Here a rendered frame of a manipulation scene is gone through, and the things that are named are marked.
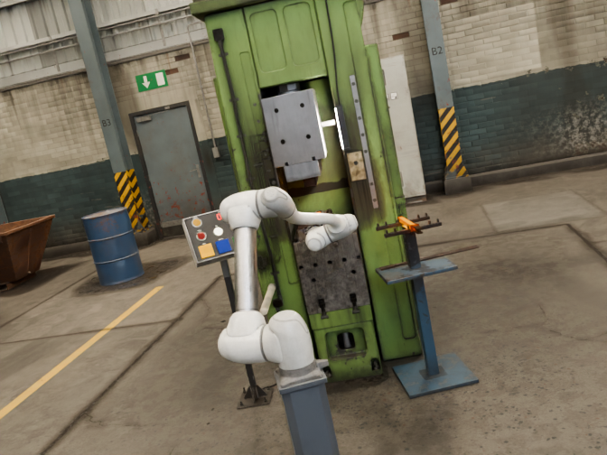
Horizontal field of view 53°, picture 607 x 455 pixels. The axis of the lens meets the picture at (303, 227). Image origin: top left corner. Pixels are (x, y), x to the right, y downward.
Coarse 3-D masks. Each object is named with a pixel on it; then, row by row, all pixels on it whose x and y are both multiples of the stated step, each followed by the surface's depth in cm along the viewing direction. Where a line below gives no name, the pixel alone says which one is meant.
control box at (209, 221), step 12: (204, 216) 346; (216, 216) 347; (192, 228) 341; (204, 228) 343; (228, 228) 346; (192, 240) 339; (204, 240) 340; (216, 240) 342; (192, 252) 339; (216, 252) 339; (228, 252) 340; (204, 264) 340
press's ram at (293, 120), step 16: (288, 96) 342; (304, 96) 341; (272, 112) 344; (288, 112) 343; (304, 112) 343; (272, 128) 346; (288, 128) 345; (304, 128) 345; (320, 128) 345; (272, 144) 348; (288, 144) 347; (304, 144) 347; (320, 144) 346; (288, 160) 349; (304, 160) 349
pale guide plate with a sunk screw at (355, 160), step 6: (348, 156) 359; (354, 156) 359; (360, 156) 358; (354, 162) 360; (360, 162) 359; (354, 168) 360; (360, 168) 360; (354, 174) 361; (360, 174) 361; (354, 180) 361
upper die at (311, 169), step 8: (320, 160) 381; (288, 168) 350; (296, 168) 350; (304, 168) 350; (312, 168) 349; (320, 168) 361; (288, 176) 351; (296, 176) 351; (304, 176) 350; (312, 176) 350
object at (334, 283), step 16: (304, 240) 356; (352, 240) 351; (304, 256) 354; (336, 256) 353; (352, 256) 353; (304, 272) 356; (320, 272) 356; (336, 272) 355; (304, 288) 358; (320, 288) 358; (336, 288) 357; (352, 288) 357; (320, 304) 361; (336, 304) 359; (352, 304) 361
